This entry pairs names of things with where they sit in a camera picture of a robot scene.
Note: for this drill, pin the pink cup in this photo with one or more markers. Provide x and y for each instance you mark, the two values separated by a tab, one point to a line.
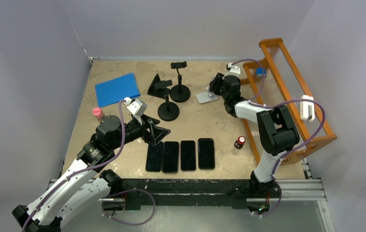
98	113

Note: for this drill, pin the orange wooden rack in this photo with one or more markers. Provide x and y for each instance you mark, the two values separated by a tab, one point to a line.
276	79

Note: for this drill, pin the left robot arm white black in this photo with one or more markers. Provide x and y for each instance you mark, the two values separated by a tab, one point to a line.
86	181

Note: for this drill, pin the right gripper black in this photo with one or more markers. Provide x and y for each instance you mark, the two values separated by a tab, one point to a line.
213	85

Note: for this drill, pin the black folding phone stand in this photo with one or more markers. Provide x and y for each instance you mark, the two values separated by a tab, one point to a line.
159	88

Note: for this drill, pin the silver phone stand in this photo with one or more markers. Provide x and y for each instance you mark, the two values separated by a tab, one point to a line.
206	96

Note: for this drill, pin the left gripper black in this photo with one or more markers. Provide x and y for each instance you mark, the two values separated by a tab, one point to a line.
156	133

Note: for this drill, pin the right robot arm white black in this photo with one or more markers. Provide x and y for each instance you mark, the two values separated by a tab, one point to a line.
277	130

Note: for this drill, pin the black round-base pole stand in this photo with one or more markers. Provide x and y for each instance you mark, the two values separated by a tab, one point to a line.
179	93

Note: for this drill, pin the black base frame rail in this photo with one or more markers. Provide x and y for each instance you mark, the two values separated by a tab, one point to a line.
234	193

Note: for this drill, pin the purple-cased phone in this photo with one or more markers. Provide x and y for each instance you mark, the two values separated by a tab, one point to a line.
188	155

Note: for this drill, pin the white clip on rack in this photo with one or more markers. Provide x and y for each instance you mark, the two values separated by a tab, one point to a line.
307	111

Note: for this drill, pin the black phone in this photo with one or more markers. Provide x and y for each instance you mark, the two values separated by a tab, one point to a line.
154	157
206	153
170	157

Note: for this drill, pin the blue small block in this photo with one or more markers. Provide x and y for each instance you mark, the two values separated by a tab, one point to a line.
261	73

